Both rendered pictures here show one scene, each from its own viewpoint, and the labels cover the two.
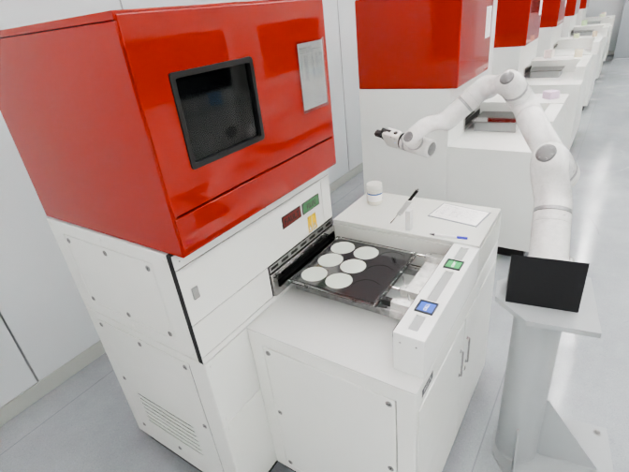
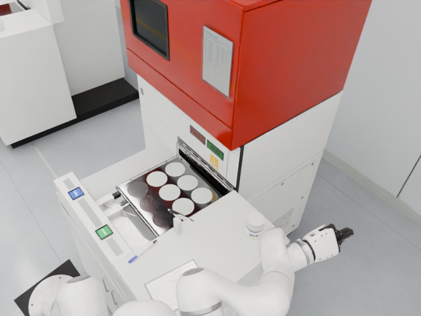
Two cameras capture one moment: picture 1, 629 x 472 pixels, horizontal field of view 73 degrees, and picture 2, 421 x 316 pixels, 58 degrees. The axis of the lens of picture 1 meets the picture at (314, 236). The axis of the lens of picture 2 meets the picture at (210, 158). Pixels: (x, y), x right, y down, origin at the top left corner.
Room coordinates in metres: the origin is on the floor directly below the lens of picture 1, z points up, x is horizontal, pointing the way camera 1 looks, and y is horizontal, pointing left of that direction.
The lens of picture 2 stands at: (1.81, -1.24, 2.28)
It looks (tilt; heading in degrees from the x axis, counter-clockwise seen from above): 44 degrees down; 102
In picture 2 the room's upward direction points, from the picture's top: 3 degrees clockwise
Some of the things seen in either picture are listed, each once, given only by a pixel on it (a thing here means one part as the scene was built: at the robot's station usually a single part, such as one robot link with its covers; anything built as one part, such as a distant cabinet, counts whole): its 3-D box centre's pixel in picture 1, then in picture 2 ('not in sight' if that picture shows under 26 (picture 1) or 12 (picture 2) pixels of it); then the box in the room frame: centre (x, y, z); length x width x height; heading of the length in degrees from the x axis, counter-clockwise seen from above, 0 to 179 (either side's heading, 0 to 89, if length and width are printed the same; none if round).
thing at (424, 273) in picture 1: (421, 287); (123, 227); (1.23, -0.36, 0.87); 0.36 x 0.08 x 0.03; 143
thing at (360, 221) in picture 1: (415, 228); (204, 261); (1.63, -0.44, 0.89); 0.62 x 0.35 x 0.14; 53
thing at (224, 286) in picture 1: (271, 250); (183, 133); (1.35, 0.16, 1.02); 0.82 x 0.03 x 0.40; 143
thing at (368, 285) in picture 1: (353, 266); (169, 192); (1.37, -0.13, 0.90); 0.34 x 0.34 x 0.01; 53
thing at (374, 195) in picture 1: (374, 193); (254, 225); (1.80, -0.30, 1.01); 0.07 x 0.07 x 0.10
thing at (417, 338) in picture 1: (440, 302); (93, 222); (1.11, -0.39, 0.89); 0.55 x 0.09 x 0.14; 143
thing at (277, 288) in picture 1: (306, 258); (202, 171); (1.49, 0.04, 0.89); 0.44 x 0.02 x 0.10; 143
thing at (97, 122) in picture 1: (181, 110); (237, 21); (1.54, 0.41, 1.52); 0.81 x 0.75 x 0.59; 143
